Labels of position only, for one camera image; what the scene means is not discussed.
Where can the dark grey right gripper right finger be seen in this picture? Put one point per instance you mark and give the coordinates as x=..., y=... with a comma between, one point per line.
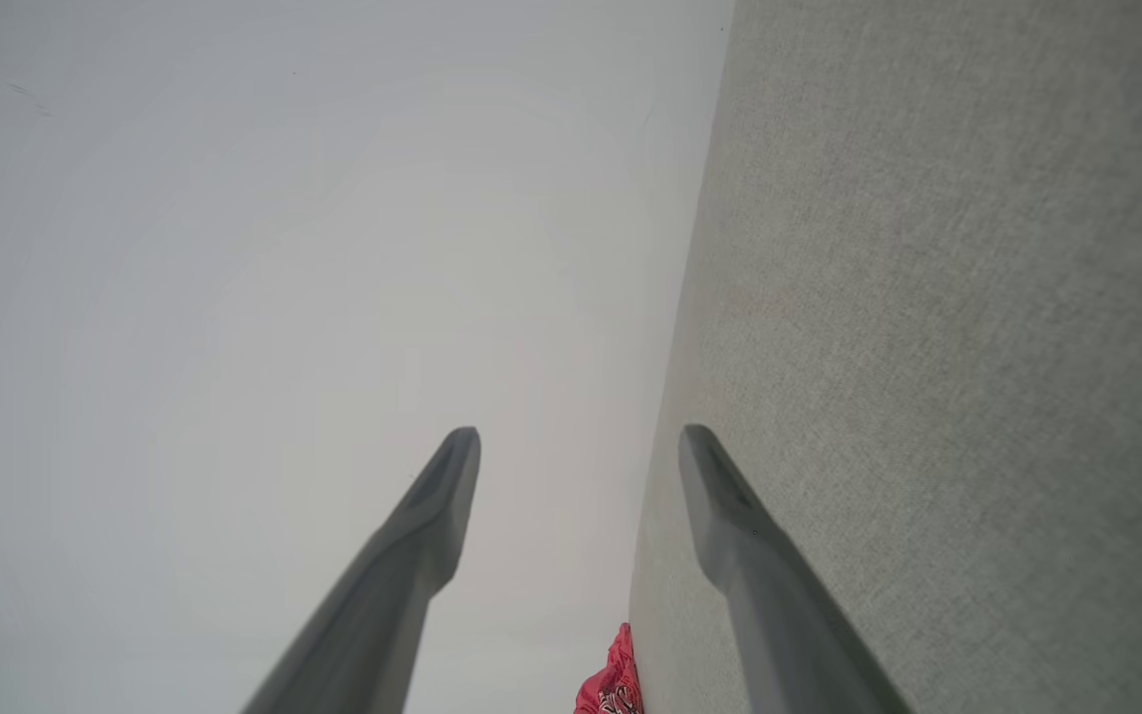
x=769, y=595

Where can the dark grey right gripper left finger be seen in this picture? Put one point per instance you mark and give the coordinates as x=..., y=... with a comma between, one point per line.
x=402, y=555

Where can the red white sports shirt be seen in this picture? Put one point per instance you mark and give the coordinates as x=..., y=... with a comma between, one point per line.
x=614, y=684

